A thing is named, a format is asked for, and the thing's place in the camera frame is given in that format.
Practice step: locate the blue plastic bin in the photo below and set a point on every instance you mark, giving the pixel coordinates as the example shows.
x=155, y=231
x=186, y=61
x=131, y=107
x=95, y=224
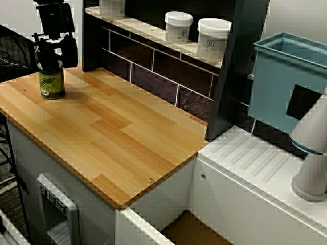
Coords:
x=270, y=86

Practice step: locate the dark tile backsplash panel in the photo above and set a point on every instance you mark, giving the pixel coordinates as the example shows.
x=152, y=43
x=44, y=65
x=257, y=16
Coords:
x=163, y=84

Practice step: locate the white ridged sink counter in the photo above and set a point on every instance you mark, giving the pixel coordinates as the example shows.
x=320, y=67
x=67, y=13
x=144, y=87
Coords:
x=230, y=204

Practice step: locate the large white lidded jar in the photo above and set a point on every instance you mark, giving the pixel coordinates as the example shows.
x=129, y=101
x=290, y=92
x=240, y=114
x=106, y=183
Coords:
x=213, y=40

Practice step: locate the white jar without print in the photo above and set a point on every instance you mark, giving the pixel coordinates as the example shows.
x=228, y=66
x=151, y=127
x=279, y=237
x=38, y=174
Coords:
x=112, y=9

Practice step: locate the white metal rail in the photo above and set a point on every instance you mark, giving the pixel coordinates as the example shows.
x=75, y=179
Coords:
x=10, y=229

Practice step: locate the white toy faucet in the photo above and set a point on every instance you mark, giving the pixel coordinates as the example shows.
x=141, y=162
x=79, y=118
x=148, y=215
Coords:
x=311, y=158

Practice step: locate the cream wall shelf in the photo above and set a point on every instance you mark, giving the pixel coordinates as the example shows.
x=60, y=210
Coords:
x=153, y=30

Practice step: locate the small white lidded jar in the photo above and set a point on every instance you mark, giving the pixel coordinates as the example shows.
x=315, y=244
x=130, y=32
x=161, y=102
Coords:
x=178, y=28

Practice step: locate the white toy kitchen cabinet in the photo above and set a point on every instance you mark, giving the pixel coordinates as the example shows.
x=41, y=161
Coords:
x=97, y=224

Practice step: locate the black label on bin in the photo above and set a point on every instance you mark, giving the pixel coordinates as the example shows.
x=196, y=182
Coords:
x=302, y=102

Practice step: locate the wide black upright panel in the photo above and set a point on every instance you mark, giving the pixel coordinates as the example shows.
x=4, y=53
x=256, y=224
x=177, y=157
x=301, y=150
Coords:
x=235, y=63

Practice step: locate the green labelled tin can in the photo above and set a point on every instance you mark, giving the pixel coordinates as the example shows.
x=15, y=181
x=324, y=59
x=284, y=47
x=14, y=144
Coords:
x=52, y=84

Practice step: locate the grey dispenser panel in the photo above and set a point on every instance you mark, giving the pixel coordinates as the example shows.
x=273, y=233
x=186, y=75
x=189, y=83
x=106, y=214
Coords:
x=58, y=211

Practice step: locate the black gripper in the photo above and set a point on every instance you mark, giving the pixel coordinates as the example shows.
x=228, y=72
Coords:
x=56, y=18

